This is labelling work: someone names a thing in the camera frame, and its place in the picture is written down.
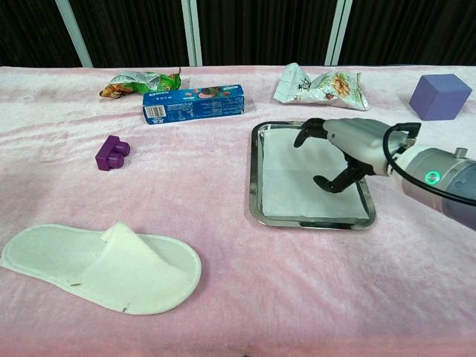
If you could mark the black and silver right hand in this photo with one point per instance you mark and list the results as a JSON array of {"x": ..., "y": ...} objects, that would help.
[{"x": 360, "y": 145}]

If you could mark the white paper sheet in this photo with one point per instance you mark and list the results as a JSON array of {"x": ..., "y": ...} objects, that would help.
[{"x": 297, "y": 178}]

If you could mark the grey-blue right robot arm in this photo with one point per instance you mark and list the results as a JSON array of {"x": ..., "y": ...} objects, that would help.
[{"x": 450, "y": 175}]

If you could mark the metal tray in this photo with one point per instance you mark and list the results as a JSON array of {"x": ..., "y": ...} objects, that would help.
[{"x": 254, "y": 178}]

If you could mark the white and green snack bag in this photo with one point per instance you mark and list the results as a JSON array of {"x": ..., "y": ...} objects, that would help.
[{"x": 323, "y": 89}]

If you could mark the purple foam cube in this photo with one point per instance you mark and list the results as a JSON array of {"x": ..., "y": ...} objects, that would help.
[{"x": 439, "y": 98}]

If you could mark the blue Oreo cookie box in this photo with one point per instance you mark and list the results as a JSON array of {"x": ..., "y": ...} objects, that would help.
[{"x": 193, "y": 106}]

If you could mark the pink plush table cloth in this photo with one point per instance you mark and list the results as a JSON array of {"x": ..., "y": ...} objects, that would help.
[{"x": 223, "y": 279}]

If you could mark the crumpled green snack bag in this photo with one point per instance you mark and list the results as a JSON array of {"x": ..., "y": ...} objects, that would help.
[{"x": 145, "y": 82}]

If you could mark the purple toy building block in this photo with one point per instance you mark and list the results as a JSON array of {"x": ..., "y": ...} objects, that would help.
[{"x": 109, "y": 154}]

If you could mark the white disposable slipper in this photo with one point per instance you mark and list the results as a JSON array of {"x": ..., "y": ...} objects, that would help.
[{"x": 111, "y": 275}]

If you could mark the white partition post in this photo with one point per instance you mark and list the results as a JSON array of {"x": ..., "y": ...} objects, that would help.
[
  {"x": 191, "y": 33},
  {"x": 338, "y": 33},
  {"x": 74, "y": 33}
]

